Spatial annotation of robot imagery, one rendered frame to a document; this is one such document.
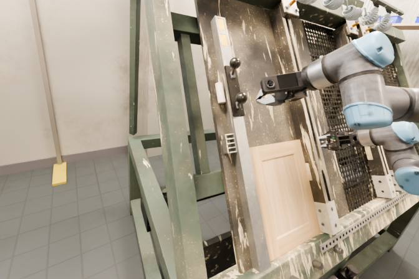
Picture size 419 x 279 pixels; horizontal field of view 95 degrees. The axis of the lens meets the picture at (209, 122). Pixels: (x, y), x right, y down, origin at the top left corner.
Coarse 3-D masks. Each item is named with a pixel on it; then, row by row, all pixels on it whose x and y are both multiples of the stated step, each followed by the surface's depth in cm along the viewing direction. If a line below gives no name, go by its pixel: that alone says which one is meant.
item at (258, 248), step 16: (224, 32) 78; (224, 48) 76; (224, 64) 74; (224, 80) 74; (240, 128) 72; (240, 144) 70; (240, 160) 69; (240, 176) 69; (240, 192) 70; (256, 192) 69; (256, 208) 68; (256, 224) 66; (256, 240) 65; (256, 256) 64
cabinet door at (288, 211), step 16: (272, 144) 80; (288, 144) 85; (256, 160) 75; (272, 160) 79; (288, 160) 83; (304, 160) 88; (256, 176) 73; (272, 176) 77; (288, 176) 81; (304, 176) 85; (272, 192) 76; (288, 192) 79; (304, 192) 83; (272, 208) 74; (288, 208) 78; (304, 208) 82; (272, 224) 72; (288, 224) 76; (304, 224) 80; (272, 240) 71; (288, 240) 74; (304, 240) 78; (272, 256) 69
